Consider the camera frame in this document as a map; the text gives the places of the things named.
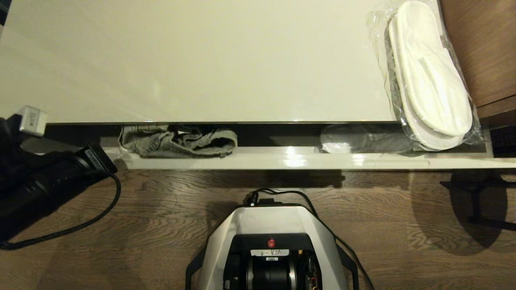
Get grey denim jeans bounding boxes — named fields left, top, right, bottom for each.
left=118, top=125, right=238, bottom=158

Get glossy grey drawer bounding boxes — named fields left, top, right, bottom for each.
left=44, top=122, right=516, bottom=170

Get long white slippers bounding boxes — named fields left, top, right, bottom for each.
left=366, top=0, right=484, bottom=151

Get silver robot base chassis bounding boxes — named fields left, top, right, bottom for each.
left=185, top=197, right=359, bottom=290

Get white handwritten label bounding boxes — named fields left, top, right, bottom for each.
left=250, top=249, right=290, bottom=257

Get short white slippers in plastic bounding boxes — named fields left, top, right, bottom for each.
left=320, top=124, right=416, bottom=154

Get brown wooden cabinet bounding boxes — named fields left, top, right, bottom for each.
left=439, top=0, right=516, bottom=121

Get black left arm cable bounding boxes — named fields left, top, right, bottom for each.
left=0, top=172, right=122, bottom=251

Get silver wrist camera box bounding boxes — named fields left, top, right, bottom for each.
left=18, top=106, right=48, bottom=137

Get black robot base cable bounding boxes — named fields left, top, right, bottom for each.
left=244, top=187, right=375, bottom=290

